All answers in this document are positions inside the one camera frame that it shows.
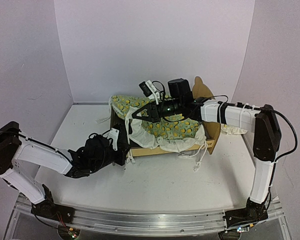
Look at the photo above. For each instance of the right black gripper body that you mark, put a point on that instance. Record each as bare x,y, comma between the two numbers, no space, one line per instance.
152,111

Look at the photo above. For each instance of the lemon print ruffled mattress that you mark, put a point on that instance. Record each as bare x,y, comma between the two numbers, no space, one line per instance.
185,137

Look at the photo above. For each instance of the wooden pet bed frame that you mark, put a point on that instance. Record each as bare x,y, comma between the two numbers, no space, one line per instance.
212,130

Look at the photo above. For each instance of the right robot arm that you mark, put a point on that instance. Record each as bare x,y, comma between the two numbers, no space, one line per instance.
261,121

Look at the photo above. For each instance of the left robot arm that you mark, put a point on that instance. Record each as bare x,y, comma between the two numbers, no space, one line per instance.
99,151

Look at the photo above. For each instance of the small lemon print pillow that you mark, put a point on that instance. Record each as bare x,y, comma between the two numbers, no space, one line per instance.
232,130

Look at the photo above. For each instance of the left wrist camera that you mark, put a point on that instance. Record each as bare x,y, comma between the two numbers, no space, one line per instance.
118,135

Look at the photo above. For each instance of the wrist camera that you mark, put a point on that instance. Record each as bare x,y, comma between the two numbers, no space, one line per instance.
118,135
152,92

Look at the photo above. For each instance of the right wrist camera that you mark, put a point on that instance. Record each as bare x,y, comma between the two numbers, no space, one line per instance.
152,92

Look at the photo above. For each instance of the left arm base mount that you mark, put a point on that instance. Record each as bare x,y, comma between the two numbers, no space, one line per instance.
50,210

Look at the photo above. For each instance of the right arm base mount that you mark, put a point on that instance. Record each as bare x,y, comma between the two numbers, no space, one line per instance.
252,213

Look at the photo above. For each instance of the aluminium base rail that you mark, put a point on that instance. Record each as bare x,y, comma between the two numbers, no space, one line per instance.
88,221

